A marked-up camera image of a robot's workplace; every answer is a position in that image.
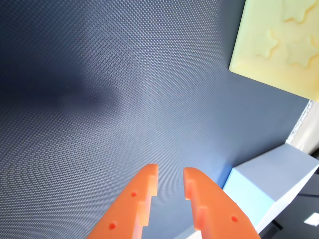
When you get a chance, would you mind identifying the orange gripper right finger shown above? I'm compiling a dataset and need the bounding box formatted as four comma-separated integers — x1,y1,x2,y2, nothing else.
183,167,261,239

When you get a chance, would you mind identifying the yellow block with star reliefs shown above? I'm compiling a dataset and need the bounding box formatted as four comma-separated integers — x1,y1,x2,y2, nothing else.
229,0,319,103

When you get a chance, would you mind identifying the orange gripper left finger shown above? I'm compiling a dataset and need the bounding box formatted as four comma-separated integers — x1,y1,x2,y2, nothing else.
86,163,159,239

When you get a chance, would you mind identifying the dark grey textured mat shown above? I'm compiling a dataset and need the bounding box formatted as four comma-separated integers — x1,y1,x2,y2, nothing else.
0,0,314,239

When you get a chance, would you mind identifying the white open box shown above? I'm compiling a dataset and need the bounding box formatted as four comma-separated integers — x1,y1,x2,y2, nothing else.
174,143,319,239

